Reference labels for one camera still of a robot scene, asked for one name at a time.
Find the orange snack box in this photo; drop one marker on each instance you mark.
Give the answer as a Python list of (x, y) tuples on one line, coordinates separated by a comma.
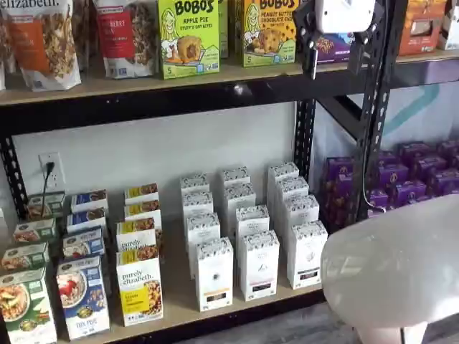
[(419, 25)]

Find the yellow purely elizabeth cereal box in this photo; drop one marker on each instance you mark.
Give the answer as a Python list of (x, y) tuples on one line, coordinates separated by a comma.
[(143, 209), (141, 191), (138, 286), (136, 233)]

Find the orange purely elizabeth granola bag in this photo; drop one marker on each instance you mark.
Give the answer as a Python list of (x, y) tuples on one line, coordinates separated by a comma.
[(43, 43)]

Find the white box orange strip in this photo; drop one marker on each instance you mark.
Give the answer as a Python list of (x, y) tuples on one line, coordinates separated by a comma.
[(197, 202), (214, 276), (194, 182), (202, 229)]

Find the red purely elizabeth granola bag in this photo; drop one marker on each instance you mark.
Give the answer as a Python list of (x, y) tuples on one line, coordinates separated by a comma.
[(122, 39)]

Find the yellow Bobo's peanut butter box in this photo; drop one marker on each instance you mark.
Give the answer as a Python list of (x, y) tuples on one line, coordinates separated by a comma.
[(269, 36)]

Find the white box pink strip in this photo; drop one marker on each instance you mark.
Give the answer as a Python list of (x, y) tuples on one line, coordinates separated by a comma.
[(239, 197), (252, 220), (235, 175), (259, 267)]

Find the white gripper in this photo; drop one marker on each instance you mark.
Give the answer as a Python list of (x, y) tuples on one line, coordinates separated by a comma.
[(344, 16)]

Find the wooden shelf board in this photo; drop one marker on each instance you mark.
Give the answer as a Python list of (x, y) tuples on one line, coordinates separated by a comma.
[(175, 286), (107, 87), (423, 57)]

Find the green Nature's Path cereal box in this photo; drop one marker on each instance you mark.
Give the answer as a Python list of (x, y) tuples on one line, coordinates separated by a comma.
[(34, 231), (25, 308), (25, 256), (46, 204)]

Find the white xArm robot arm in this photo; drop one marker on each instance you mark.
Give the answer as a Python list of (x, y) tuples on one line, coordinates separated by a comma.
[(394, 268)]

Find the black metal shelving rack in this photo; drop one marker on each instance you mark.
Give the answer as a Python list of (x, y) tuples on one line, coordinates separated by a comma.
[(430, 73), (143, 107)]

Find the white snack box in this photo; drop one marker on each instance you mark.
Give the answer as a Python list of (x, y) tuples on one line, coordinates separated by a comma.
[(450, 28)]

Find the green Bobo's apple pie box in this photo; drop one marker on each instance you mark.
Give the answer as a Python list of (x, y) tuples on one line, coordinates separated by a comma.
[(188, 39), (223, 28)]

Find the purple Annie's snack box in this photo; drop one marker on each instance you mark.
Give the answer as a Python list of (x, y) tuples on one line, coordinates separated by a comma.
[(410, 191), (414, 151), (430, 166), (448, 148), (378, 198), (340, 193), (444, 182), (392, 175)]

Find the blue Z bar box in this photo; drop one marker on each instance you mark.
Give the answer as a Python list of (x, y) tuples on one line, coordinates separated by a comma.
[(337, 46)]

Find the white wall outlet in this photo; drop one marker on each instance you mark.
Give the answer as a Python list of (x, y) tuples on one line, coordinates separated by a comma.
[(57, 168)]

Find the blue flax plus cereal box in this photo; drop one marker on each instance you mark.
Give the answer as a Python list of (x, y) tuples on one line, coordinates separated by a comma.
[(82, 297), (89, 199), (84, 242), (86, 216)]

